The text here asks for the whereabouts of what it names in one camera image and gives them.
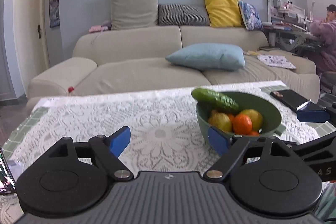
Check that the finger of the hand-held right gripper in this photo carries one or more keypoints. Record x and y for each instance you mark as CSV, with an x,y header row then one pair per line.
x,y
315,145
312,116

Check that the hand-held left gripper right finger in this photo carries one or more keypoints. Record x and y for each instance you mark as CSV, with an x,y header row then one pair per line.
x,y
218,140

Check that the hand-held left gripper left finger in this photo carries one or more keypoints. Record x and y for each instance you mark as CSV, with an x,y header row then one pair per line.
x,y
119,140

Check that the yellow pear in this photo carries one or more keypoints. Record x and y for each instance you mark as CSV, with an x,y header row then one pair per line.
x,y
220,121

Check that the orange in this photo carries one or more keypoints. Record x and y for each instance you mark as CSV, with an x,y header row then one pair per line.
x,y
230,117
253,133
242,123

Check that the green cucumber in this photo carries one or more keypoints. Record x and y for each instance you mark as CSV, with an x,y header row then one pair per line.
x,y
215,99

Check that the green colander bowl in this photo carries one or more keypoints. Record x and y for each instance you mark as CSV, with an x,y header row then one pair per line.
x,y
267,108

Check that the black notebook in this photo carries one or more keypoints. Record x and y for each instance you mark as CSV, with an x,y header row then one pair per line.
x,y
288,98

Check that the teal striped cloth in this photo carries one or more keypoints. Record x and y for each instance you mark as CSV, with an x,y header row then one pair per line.
x,y
326,203

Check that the white lace tablecloth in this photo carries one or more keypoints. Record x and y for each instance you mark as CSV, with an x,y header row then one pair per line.
x,y
157,113

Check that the beige sofa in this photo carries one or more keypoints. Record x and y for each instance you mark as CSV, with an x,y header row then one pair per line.
x,y
131,69

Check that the light blue pillow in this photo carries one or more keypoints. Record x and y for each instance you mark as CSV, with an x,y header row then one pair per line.
x,y
207,57

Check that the yellow flat item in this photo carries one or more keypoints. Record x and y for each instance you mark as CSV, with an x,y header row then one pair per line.
x,y
250,52

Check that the cluttered desk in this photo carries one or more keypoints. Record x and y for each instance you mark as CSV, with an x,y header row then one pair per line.
x,y
286,24

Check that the pink flat case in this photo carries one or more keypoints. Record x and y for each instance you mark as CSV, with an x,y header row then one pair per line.
x,y
98,29

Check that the blue floral cushion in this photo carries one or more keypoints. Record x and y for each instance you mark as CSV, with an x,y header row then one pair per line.
x,y
250,15

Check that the striped grey cushion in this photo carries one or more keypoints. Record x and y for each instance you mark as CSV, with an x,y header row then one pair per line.
x,y
182,14

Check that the yellow cushion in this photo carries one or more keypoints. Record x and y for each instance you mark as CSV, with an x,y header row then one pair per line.
x,y
223,7

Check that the beige cushion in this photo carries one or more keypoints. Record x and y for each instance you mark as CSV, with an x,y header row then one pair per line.
x,y
134,7

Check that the white door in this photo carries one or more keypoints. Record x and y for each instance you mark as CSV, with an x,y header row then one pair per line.
x,y
29,16

